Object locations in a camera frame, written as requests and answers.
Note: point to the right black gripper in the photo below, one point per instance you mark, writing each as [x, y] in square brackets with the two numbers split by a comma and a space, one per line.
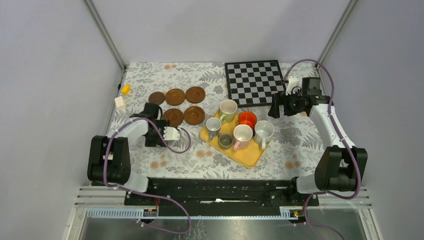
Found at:
[279, 99]

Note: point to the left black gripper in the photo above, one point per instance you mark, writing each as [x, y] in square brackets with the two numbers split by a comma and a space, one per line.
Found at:
[150, 141]

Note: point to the brown wooden coaster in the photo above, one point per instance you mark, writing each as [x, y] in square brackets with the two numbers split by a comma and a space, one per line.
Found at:
[175, 97]
[174, 116]
[194, 115]
[195, 94]

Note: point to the small dark brown coaster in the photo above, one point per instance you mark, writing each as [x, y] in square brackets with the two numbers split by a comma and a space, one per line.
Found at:
[156, 98]

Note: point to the blue grey mug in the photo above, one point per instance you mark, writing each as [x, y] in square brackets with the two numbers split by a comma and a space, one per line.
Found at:
[213, 126]

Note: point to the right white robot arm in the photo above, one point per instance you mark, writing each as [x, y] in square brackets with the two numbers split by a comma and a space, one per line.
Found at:
[342, 164]

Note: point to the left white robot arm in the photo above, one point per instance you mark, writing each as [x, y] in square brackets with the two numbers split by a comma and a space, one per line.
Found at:
[109, 157]

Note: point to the small grey cup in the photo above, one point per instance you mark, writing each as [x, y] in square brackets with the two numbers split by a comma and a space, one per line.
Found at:
[225, 141]

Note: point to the black white chessboard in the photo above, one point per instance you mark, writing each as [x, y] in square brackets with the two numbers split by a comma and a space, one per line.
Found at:
[253, 83]

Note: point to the white mug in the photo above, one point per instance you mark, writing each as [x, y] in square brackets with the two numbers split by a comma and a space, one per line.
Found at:
[263, 133]

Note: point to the orange enamel mug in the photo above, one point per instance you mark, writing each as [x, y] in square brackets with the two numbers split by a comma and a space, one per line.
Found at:
[247, 118]

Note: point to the cream white block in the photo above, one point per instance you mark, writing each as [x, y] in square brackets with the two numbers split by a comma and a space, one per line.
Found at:
[119, 102]

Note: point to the pink mug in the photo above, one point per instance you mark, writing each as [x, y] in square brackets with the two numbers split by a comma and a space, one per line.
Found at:
[242, 135]

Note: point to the green mug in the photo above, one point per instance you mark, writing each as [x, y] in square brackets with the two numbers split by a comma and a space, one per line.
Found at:
[227, 110]

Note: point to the yellow block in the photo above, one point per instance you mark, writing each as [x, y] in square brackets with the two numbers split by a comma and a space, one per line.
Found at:
[126, 89]

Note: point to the floral tablecloth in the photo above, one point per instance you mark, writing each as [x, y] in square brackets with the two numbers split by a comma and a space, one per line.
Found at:
[295, 148]

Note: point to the yellow plastic tray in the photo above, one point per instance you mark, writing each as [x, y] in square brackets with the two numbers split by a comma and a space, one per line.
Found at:
[248, 157]

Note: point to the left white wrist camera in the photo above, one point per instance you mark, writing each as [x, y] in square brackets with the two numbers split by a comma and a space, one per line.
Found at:
[171, 134]

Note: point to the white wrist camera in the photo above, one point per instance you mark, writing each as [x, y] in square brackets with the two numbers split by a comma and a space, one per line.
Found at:
[171, 134]
[292, 84]

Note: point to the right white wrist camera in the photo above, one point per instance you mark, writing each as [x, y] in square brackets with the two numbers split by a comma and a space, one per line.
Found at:
[292, 84]

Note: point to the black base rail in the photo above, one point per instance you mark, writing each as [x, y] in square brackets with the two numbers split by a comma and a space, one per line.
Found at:
[219, 197]

